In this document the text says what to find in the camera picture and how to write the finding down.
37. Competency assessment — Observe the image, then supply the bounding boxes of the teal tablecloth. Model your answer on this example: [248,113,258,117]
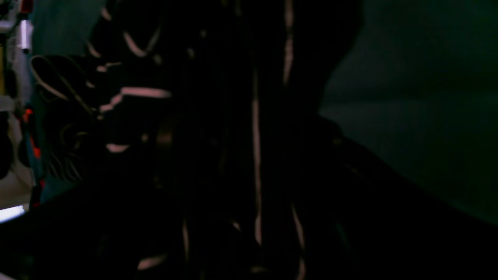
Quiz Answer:
[34,0,497,239]

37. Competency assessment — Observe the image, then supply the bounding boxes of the navy white striped t-shirt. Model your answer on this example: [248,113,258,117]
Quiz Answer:
[31,0,363,280]

